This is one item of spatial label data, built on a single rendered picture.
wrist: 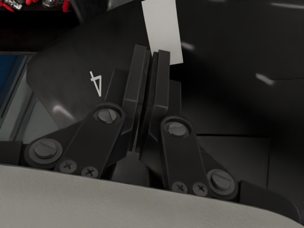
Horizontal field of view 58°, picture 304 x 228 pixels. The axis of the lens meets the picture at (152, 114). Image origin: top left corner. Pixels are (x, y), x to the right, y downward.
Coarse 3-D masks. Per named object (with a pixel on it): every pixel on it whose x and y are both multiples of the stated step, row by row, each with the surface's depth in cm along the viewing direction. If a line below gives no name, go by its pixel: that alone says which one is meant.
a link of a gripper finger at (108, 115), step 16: (96, 112) 9; (112, 112) 9; (80, 128) 8; (96, 128) 8; (112, 128) 9; (80, 144) 8; (96, 144) 8; (112, 144) 8; (64, 160) 7; (80, 160) 7; (96, 160) 8; (96, 176) 7
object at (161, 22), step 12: (144, 0) 13; (156, 0) 13; (168, 0) 13; (144, 12) 13; (156, 12) 13; (168, 12) 13; (156, 24) 13; (168, 24) 13; (156, 36) 13; (168, 36) 13; (156, 48) 13; (168, 48) 13; (180, 48) 13; (180, 60) 13
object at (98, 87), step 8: (88, 64) 16; (96, 64) 16; (104, 64) 15; (88, 72) 16; (96, 72) 16; (104, 72) 15; (88, 80) 16; (96, 80) 16; (104, 80) 16; (88, 88) 16; (96, 88) 16; (104, 88) 16; (96, 96) 16; (104, 96) 16
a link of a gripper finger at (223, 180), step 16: (160, 64) 11; (160, 80) 10; (144, 96) 13; (160, 96) 10; (176, 96) 11; (144, 112) 10; (160, 112) 10; (176, 112) 11; (144, 128) 10; (144, 144) 10; (144, 160) 10; (208, 160) 9; (160, 176) 10; (208, 176) 9; (224, 176) 8; (224, 192) 8
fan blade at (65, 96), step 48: (192, 0) 12; (240, 0) 11; (288, 0) 11; (48, 48) 17; (96, 48) 15; (192, 48) 13; (240, 48) 12; (288, 48) 11; (48, 96) 19; (192, 96) 13; (240, 96) 12; (288, 96) 11; (240, 144) 12; (288, 144) 12; (288, 192) 12
